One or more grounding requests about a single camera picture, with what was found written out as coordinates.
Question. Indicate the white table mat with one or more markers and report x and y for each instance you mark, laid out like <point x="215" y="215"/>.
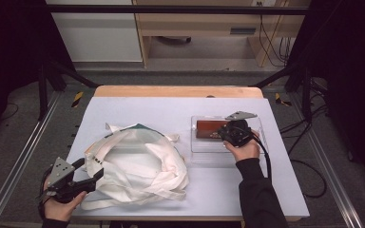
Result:
<point x="171" y="107"/>

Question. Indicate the black curtain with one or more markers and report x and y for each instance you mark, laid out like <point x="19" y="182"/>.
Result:
<point x="355" y="79"/>
<point x="9" y="47"/>

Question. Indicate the person's right hand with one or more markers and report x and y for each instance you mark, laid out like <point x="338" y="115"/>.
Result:
<point x="244" y="152"/>

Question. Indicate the wooden table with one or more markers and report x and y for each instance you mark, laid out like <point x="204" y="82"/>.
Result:
<point x="171" y="91"/>

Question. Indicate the yellow black tape marker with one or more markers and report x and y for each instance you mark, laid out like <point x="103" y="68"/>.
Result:
<point x="77" y="99"/>
<point x="280" y="100"/>

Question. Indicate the black horizontal frame bar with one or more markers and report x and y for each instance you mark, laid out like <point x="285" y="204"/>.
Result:
<point x="171" y="9"/>

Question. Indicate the white canvas tote bag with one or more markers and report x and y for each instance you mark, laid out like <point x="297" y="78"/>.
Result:
<point x="133" y="171"/>

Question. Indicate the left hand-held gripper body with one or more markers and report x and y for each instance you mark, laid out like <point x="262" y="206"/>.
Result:
<point x="61" y="183"/>

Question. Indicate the red-brown box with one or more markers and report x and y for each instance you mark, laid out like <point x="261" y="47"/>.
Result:
<point x="207" y="128"/>

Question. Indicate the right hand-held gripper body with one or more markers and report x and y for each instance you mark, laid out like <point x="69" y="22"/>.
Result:
<point x="237" y="134"/>

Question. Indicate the clear plastic tray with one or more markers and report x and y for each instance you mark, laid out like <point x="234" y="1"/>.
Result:
<point x="209" y="145"/>

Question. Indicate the aluminium rail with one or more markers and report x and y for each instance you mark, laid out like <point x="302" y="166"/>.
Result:
<point x="22" y="152"/>
<point x="329" y="164"/>

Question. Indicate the white cabinet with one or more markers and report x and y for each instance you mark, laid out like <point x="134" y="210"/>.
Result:
<point x="98" y="34"/>

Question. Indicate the black metal stand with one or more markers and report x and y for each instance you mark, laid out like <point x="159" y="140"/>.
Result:
<point x="306" y="95"/>
<point x="42" y="95"/>

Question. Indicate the person's left hand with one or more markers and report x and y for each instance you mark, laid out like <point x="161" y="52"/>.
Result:
<point x="60" y="210"/>

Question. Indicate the light wooden desk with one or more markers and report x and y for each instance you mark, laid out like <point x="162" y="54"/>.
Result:
<point x="199" y="23"/>

